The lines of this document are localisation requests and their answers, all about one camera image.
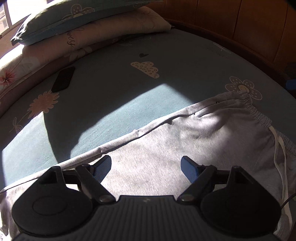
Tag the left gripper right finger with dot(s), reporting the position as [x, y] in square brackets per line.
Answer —
[202, 179]

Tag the pink floral folded quilt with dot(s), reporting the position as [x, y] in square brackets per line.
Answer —
[24, 64]

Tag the teal floral pillow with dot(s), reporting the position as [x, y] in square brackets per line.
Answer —
[62, 16]

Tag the teal floral bed sheet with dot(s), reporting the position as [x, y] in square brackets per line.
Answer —
[124, 85]

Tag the wooden bed frame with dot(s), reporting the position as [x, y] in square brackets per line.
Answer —
[265, 29]

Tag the grey sweatpants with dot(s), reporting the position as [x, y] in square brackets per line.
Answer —
[254, 182]

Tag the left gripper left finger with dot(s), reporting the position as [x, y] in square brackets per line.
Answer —
[91, 177]

